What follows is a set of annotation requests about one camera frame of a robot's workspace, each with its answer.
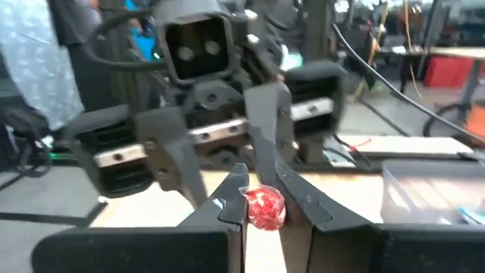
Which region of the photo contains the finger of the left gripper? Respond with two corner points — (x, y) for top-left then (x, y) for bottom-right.
(134, 107), (208, 210)
(243, 82), (297, 187)

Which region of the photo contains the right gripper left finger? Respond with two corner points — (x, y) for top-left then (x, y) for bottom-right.
(32, 163), (250, 273)

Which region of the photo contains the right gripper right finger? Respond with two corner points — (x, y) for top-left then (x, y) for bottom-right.
(274, 166), (485, 273)

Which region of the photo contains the red round candy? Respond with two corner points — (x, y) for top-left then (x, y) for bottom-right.
(242, 184), (287, 232)

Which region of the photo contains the white blue Hershey's bar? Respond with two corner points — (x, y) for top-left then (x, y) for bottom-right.
(459, 206), (485, 225)

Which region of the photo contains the grey translucent plastic bin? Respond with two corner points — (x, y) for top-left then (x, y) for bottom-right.
(380, 158), (485, 225)

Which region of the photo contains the red zip tie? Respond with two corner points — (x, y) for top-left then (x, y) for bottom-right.
(347, 137), (373, 153)

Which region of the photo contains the person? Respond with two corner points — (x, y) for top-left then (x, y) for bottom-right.
(47, 0), (160, 115)

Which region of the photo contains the pale patterned sheet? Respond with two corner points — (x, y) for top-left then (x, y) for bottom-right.
(0, 0), (85, 130)

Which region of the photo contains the red storage box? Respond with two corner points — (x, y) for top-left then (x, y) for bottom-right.
(423, 55), (477, 89)

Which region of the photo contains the wooden background table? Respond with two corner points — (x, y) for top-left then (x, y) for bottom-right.
(427, 45), (485, 115)

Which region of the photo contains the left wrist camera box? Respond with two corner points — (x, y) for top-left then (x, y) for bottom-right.
(157, 9), (238, 85)

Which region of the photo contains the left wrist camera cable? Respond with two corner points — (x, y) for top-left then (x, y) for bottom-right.
(85, 9), (170, 72)

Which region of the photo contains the black slanting cable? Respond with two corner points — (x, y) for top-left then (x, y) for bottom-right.
(332, 22), (485, 147)

